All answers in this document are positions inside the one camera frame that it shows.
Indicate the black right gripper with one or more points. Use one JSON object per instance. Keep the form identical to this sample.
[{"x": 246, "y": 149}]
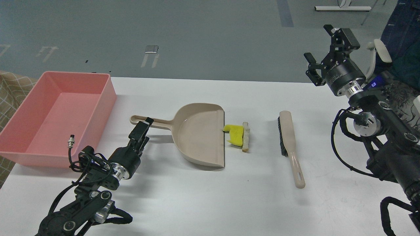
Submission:
[{"x": 339, "y": 68}]

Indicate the white office chair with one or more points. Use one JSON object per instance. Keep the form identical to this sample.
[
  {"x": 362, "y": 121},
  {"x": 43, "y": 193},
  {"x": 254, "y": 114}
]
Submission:
[{"x": 376, "y": 49}]

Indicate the beige plastic dustpan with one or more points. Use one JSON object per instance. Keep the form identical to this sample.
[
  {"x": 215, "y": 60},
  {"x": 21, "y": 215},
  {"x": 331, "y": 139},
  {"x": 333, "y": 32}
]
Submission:
[{"x": 196, "y": 130}]

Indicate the white table base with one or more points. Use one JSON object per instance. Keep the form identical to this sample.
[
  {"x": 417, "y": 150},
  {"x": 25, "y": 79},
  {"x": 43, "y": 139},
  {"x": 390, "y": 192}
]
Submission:
[{"x": 343, "y": 5}]

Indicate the beige checkered cloth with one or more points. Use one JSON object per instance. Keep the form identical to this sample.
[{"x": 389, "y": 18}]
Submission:
[{"x": 14, "y": 88}]

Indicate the beige hand brush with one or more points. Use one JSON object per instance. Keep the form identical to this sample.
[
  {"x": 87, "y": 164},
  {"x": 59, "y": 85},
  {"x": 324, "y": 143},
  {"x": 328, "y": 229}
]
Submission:
[{"x": 288, "y": 146}]

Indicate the pink plastic bin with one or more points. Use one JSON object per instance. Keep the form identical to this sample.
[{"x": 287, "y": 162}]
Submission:
[{"x": 61, "y": 104}]

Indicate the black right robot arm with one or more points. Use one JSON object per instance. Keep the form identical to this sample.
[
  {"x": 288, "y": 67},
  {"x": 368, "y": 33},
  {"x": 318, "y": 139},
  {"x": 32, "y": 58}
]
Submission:
[{"x": 392, "y": 145}]

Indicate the yellow sponge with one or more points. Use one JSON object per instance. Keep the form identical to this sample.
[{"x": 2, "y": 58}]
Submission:
[{"x": 235, "y": 133}]

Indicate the person in teal sweater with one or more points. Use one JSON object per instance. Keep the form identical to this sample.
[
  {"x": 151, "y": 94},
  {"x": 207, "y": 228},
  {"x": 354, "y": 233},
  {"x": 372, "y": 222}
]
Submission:
[{"x": 401, "y": 37}]

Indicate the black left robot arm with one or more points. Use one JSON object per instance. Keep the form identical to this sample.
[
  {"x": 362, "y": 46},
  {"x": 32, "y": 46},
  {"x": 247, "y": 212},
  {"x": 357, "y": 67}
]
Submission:
[{"x": 88, "y": 201}]

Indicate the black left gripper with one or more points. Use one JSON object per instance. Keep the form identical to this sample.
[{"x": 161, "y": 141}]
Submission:
[{"x": 129, "y": 156}]

